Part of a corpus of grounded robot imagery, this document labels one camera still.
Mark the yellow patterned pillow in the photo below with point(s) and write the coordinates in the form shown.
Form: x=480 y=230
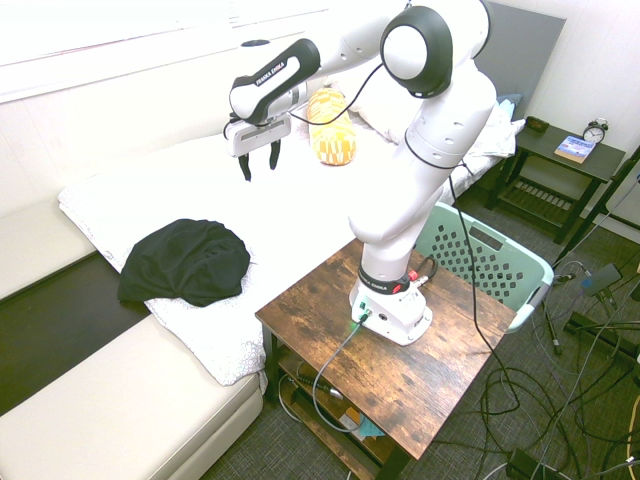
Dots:
x=331 y=132

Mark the black camera stand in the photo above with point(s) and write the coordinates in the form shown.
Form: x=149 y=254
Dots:
x=597 y=210

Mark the cream bed frame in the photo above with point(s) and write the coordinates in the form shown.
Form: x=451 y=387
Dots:
x=115 y=415

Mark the teal paper piece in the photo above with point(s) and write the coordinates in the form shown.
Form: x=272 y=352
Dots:
x=371 y=429

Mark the small dark box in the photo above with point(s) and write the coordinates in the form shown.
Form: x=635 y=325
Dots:
x=537 y=124

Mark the mint green laundry basket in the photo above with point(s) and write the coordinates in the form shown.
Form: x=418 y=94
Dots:
x=500 y=265

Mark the grey headboard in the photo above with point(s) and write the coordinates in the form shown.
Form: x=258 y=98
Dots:
x=525 y=55

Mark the plain white pillow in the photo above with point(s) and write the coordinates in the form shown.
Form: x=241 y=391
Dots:
x=382 y=112

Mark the white duvet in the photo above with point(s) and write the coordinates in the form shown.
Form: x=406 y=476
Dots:
x=200 y=195

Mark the grey blue device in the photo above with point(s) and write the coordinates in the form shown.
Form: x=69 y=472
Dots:
x=602 y=280

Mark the white patterned pillow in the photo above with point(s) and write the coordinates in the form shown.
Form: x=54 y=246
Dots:
x=497 y=137

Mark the teal cloth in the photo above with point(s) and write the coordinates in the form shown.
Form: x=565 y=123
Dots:
x=509 y=104

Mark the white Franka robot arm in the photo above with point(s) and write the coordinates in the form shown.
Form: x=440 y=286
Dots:
x=440 y=150

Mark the black power strip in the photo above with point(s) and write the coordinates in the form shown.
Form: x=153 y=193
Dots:
x=522 y=465

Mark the black garment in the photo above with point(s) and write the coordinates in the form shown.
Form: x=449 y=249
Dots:
x=185 y=262

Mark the black nightstand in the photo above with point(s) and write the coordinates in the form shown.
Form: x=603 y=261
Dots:
x=575 y=172

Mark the rustic wooden table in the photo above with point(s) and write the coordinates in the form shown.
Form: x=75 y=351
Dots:
x=400 y=380

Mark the black alarm clock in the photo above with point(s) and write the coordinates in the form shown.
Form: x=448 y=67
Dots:
x=595 y=132

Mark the blue book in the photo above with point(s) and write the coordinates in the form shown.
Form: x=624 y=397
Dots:
x=572 y=149

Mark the orange card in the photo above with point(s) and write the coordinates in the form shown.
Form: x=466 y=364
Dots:
x=353 y=416

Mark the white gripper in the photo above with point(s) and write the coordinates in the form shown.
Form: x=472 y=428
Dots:
x=256 y=137

